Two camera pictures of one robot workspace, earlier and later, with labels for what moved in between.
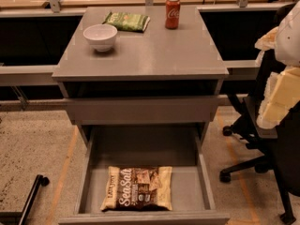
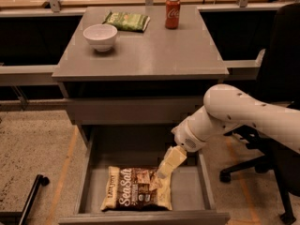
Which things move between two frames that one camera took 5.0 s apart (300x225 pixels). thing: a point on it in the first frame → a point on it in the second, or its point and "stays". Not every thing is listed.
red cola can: x=172 y=12 stays
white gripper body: x=290 y=42 → x=185 y=136
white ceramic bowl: x=100 y=36 stays
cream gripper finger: x=287 y=92 → x=173 y=157
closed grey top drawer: x=108 y=111 stays
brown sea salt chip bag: x=138 y=188 stays
